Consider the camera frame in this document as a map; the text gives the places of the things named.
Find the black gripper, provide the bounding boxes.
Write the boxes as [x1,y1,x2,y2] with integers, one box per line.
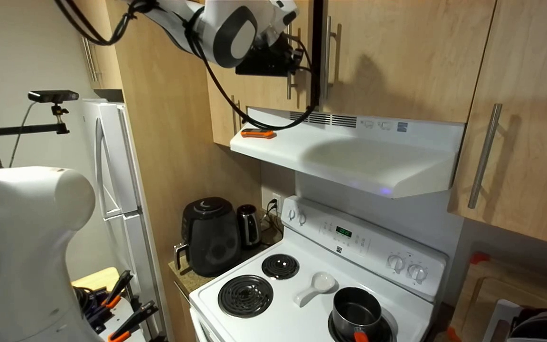
[236,35,304,75]

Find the wooden cabinet door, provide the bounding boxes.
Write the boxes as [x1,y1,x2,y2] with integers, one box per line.
[207,0,314,146]
[321,0,496,123]

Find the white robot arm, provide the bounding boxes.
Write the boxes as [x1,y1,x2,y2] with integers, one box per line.
[0,0,298,342]

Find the far right wooden cabinet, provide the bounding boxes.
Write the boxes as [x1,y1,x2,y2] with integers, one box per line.
[450,0,547,241]

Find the orange black timer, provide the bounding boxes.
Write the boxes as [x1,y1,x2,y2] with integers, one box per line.
[240,129,276,138]

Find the white range hood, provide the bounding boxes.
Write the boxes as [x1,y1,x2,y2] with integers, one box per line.
[230,113,464,197]

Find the black air fryer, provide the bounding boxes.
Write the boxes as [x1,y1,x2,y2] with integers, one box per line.
[175,197,241,275]

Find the white spoon rest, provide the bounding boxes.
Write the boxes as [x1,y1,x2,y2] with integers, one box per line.
[295,271,338,307]

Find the white electric stove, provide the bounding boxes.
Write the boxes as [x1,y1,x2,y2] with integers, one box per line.
[190,195,447,342]

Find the white refrigerator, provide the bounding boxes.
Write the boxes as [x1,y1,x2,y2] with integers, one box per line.
[76,96,169,342]

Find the wooden cutting board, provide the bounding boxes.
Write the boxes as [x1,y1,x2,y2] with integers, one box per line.
[445,252,547,342]

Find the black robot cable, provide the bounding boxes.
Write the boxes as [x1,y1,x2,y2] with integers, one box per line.
[53,0,321,132]

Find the black camera on stand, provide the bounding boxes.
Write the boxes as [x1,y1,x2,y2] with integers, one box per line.
[0,89,80,136]

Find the grey pot orange handle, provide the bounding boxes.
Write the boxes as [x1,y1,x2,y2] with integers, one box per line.
[333,286,382,339]

